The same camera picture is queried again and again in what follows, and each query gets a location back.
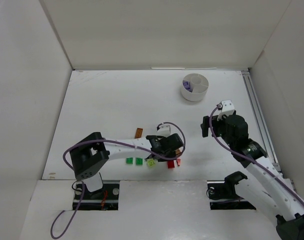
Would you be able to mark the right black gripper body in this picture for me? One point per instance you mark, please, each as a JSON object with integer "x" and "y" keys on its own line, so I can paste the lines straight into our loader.
{"x": 206, "y": 126}

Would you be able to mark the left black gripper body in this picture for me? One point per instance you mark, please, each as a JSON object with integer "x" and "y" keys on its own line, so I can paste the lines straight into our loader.
{"x": 170, "y": 152}

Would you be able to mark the red sloped lego piece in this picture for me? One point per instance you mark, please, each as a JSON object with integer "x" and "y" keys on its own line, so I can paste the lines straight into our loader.
{"x": 178, "y": 162}

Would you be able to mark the large red lego brick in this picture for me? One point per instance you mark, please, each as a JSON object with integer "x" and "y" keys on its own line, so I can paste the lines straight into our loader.
{"x": 170, "y": 164}

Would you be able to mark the brown upside-down lego brick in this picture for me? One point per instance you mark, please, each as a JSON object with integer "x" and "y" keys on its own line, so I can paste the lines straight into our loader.
{"x": 138, "y": 133}

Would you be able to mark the purple long lego brick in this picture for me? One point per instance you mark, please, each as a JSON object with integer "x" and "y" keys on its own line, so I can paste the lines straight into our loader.
{"x": 186, "y": 85}

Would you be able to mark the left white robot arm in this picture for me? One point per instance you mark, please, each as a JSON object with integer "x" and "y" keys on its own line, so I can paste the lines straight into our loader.
{"x": 93, "y": 152}

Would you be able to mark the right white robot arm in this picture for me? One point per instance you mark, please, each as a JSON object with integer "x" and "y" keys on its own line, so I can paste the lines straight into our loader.
{"x": 263, "y": 186}

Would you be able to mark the lime square lego brick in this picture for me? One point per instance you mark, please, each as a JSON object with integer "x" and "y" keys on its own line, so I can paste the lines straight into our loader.
{"x": 151, "y": 163}

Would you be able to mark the green long lego brick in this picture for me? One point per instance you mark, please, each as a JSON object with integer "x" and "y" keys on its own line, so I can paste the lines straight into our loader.
{"x": 138, "y": 161}

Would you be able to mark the green rounded lego brick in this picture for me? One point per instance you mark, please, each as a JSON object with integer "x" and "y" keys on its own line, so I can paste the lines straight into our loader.
{"x": 129, "y": 160}

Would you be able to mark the white round divided container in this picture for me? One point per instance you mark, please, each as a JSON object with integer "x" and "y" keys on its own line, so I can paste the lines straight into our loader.
{"x": 199, "y": 85}

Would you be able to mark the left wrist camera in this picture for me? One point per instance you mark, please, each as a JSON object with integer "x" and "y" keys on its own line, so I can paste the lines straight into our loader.
{"x": 164, "y": 130}

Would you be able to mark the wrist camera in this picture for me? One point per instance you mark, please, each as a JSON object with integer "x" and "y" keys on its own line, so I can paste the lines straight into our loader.
{"x": 164, "y": 130}
{"x": 225, "y": 108}

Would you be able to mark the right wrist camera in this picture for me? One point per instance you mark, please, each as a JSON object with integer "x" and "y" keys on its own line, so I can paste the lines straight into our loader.
{"x": 225, "y": 108}

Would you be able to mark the aluminium rail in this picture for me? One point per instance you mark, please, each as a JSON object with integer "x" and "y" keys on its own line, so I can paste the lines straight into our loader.
{"x": 259, "y": 117}

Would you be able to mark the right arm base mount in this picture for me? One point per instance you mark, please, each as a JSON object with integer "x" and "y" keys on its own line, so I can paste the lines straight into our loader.
{"x": 222, "y": 194}

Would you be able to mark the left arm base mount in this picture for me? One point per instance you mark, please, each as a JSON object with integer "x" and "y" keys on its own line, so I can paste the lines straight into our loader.
{"x": 106, "y": 199}

